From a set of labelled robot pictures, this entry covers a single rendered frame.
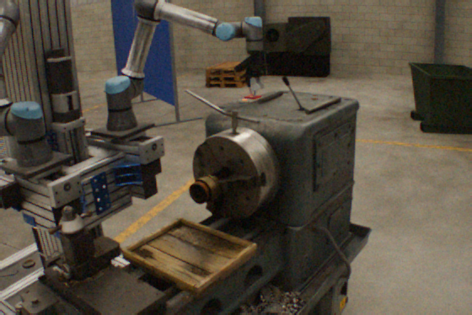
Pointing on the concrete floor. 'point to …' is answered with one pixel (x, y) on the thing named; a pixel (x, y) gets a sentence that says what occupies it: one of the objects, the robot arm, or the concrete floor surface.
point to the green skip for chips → (442, 98)
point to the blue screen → (164, 86)
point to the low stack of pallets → (225, 75)
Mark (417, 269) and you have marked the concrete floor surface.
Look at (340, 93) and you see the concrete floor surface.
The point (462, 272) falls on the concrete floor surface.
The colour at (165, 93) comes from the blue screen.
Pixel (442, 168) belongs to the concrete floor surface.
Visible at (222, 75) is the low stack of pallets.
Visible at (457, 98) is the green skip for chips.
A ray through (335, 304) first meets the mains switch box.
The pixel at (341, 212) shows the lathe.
